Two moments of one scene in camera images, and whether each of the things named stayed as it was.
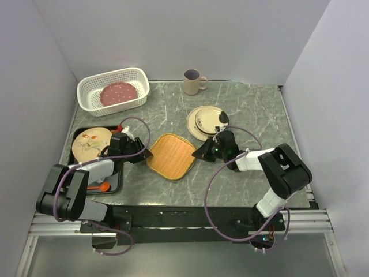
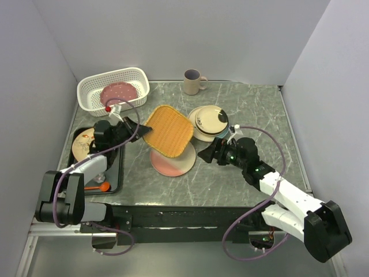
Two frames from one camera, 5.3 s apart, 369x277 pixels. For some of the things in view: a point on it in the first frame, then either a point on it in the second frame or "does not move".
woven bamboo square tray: x=172 y=157 → x=172 y=131
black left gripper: x=138 y=143 → x=128 y=124
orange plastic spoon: x=105 y=187 does not move
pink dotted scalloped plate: x=117 y=92 does not move
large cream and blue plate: x=192 y=126 does not move
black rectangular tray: x=114 y=182 does not move
